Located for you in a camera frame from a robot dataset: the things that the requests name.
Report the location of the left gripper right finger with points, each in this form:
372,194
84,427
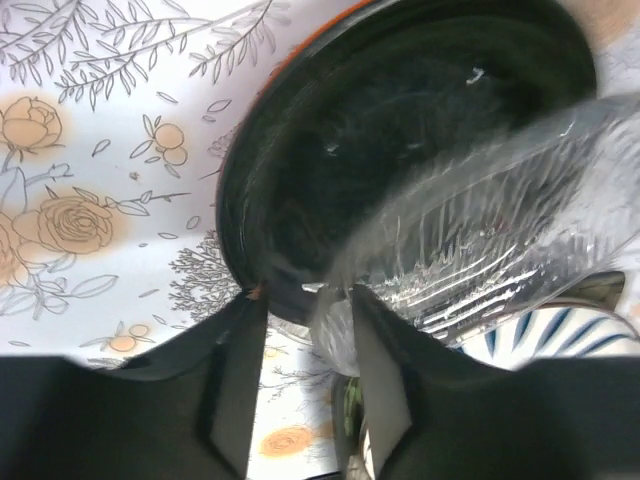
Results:
436,413

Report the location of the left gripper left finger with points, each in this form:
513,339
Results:
183,410

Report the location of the black round plate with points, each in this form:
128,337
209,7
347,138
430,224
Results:
373,96

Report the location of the blue striped white plate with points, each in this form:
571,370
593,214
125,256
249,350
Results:
560,331

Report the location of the clear plastic bowl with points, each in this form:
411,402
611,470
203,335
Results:
497,231

